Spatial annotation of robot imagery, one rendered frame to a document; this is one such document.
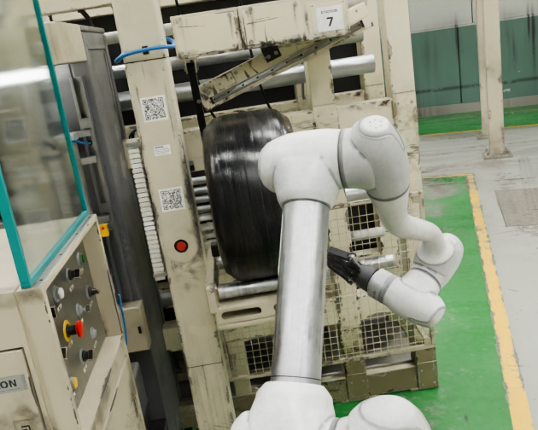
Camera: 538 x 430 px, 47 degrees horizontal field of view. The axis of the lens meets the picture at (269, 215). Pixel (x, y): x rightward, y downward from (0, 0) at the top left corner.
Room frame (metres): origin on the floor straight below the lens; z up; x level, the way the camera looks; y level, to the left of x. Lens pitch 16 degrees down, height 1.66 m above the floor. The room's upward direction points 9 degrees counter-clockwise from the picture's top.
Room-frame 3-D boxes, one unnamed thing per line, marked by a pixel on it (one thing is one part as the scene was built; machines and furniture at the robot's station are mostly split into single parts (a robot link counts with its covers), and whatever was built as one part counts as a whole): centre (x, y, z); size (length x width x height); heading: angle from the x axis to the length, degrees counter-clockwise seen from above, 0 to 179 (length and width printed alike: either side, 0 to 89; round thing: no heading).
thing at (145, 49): (1.99, 0.30, 1.69); 0.19 x 0.19 x 0.06; 2
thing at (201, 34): (2.32, -0.07, 1.71); 0.61 x 0.25 x 0.15; 92
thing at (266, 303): (1.88, 0.04, 0.84); 0.36 x 0.09 x 0.06; 92
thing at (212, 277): (2.01, 0.22, 0.90); 0.40 x 0.03 x 0.10; 2
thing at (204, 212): (2.39, 0.28, 1.05); 0.20 x 0.15 x 0.30; 92
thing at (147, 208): (1.96, 0.39, 1.19); 0.05 x 0.04 x 0.48; 2
